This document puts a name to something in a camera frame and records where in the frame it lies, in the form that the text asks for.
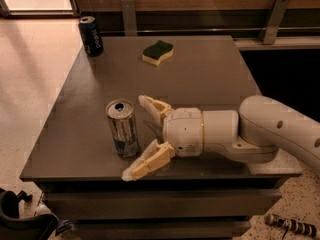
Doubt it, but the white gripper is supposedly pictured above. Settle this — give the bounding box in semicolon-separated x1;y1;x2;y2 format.
122;95;203;182

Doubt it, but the silver redbull can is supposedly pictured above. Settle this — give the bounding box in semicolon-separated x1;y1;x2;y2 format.
105;99;139;159

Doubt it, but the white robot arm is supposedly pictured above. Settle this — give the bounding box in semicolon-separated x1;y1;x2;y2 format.
122;95;320;181

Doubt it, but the green yellow sponge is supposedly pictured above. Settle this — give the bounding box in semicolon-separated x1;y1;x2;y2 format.
142;40;174;66

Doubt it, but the dark blue pepsi can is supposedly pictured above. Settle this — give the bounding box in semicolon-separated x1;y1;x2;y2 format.
78;16;104;56

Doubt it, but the grey drawer cabinet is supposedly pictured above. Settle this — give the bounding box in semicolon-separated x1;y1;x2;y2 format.
19;34;303;240

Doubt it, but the black chair base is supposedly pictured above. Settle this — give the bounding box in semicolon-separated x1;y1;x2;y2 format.
0;189;72;240

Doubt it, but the striped black white tool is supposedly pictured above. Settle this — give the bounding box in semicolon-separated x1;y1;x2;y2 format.
264;213;320;240

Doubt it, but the left metal wall bracket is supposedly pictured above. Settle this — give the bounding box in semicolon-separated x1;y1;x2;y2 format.
121;0;137;36

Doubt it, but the metal wall bracket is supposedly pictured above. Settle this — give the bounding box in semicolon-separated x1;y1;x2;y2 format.
259;0;291;45
121;0;137;36

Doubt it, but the right metal wall bracket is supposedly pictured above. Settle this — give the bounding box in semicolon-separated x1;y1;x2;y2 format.
259;0;291;45

